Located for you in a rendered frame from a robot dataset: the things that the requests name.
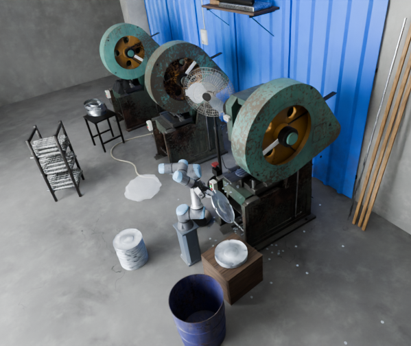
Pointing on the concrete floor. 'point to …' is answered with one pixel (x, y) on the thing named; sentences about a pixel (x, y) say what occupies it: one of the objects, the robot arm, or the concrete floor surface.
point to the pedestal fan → (208, 90)
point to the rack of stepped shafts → (56, 160)
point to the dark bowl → (204, 219)
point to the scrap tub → (198, 310)
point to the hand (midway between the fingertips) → (212, 195)
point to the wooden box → (250, 268)
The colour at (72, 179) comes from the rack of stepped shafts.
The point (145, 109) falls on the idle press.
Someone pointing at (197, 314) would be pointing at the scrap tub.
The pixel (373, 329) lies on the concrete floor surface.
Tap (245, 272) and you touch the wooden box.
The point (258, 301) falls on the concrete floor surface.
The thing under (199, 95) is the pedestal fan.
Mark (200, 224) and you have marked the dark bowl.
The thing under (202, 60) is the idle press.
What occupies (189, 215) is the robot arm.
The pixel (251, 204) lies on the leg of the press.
